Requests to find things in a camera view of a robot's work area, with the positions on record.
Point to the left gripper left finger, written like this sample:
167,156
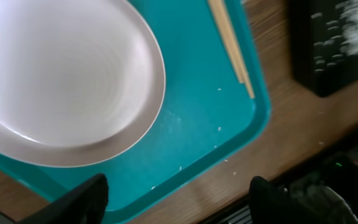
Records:
84,204

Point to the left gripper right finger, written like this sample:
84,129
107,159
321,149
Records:
268,204

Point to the white rice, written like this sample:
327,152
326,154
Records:
334,26

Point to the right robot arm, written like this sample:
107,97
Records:
327,184

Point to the teal plastic tray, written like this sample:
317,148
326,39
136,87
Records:
206,115

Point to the large white plate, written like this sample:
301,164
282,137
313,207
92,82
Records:
81,82

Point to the black plastic tray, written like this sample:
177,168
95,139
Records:
322,84

